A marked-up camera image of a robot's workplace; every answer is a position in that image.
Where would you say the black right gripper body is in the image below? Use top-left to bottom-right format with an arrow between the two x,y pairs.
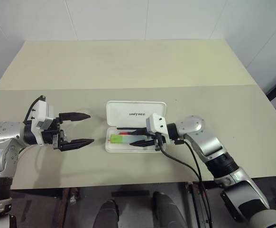
146,129 -> 166,152

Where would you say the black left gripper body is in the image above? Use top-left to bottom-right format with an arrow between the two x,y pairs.
42,116 -> 65,151

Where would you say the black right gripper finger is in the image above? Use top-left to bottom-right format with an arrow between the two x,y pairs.
117,127 -> 148,136
129,139 -> 156,148

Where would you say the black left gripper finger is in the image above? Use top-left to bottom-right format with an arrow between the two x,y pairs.
58,111 -> 91,123
57,138 -> 95,152

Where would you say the white plastic pencil case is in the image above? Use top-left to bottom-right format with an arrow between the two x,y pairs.
104,100 -> 168,154

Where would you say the black flat strip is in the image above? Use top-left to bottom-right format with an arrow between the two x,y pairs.
111,190 -> 150,198

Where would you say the rusty brown table leg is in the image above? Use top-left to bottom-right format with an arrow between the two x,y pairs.
186,182 -> 204,228
57,187 -> 80,228

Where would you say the dark rounded shape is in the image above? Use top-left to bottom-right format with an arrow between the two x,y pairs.
151,191 -> 186,228
97,199 -> 120,228

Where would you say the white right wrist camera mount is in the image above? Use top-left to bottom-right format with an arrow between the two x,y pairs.
145,113 -> 172,144

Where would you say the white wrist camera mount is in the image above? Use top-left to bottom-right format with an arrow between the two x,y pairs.
145,113 -> 172,144
30,99 -> 55,146

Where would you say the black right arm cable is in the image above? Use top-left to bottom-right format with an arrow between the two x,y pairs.
175,139 -> 203,181
156,135 -> 211,228

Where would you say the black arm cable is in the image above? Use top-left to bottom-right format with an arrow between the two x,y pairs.
175,139 -> 203,181
156,135 -> 211,228
25,95 -> 46,124

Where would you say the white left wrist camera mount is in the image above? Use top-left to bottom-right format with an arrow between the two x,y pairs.
30,99 -> 55,146

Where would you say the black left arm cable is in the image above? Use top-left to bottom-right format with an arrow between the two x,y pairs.
25,95 -> 46,124

